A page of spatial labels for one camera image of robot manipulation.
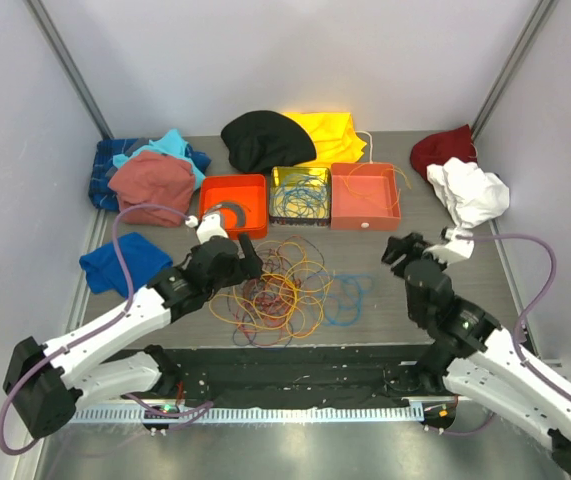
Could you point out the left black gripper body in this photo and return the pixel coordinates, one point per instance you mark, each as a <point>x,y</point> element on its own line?
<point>237,271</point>

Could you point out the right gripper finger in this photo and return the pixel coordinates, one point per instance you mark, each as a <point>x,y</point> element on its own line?
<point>395,253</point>
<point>418,245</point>

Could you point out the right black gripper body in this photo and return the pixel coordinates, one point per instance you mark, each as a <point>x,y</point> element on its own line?
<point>413,312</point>

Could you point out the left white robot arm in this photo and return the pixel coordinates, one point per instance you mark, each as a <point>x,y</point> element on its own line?
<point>46,384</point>

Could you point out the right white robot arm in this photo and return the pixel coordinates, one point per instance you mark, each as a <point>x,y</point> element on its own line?
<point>472,354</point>

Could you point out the salmon pink drawer box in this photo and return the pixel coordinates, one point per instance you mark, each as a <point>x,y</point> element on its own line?
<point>364,197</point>

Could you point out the orange plastic box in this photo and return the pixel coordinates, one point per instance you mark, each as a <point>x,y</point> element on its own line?
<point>242,201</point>

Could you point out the white cloth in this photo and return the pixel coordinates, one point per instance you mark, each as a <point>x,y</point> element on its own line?
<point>470,195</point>

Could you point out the royal blue cloth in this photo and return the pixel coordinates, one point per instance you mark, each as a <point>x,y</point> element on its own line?
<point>103,271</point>

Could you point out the gold metal tin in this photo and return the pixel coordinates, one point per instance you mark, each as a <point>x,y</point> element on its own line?
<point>300,196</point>

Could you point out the dark red cloth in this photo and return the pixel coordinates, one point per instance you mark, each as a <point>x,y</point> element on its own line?
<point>438,148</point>

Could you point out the salmon red cloth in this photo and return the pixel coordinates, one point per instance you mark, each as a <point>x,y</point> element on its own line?
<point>154,178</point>

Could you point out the black cloth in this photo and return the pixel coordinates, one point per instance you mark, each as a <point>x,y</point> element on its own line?
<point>260,140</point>

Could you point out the yellow cloth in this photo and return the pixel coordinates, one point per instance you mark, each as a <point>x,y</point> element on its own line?
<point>333,135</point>

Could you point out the light blue cloth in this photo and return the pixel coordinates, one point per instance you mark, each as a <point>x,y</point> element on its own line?
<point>172,144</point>

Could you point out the blue plaid cloth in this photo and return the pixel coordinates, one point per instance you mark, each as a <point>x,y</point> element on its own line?
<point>100,195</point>

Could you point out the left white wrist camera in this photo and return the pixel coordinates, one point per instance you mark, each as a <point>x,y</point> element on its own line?
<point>209,226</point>

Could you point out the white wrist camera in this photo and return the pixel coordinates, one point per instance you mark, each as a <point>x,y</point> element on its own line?
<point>457,245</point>
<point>209,226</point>

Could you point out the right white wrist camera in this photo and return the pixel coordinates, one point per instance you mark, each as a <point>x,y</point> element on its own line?
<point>457,245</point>

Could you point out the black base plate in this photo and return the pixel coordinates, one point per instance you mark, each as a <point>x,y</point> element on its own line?
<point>304,377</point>

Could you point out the white slotted cable duct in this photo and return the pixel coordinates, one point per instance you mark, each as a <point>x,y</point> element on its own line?
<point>122,413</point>

